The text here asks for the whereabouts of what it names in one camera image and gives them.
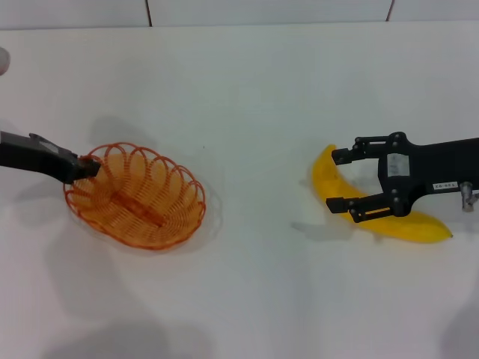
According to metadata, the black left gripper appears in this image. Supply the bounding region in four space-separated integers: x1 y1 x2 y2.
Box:
0 129 103 185

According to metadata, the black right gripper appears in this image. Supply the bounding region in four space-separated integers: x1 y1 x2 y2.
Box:
326 131 479 224

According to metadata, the yellow plastic banana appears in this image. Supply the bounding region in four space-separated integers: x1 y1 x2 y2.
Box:
312 144 454 245

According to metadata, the orange wire basket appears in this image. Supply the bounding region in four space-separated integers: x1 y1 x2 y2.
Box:
62 141 207 251

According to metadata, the silver connector on right gripper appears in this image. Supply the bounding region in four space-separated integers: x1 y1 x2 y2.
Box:
460 181 479 212

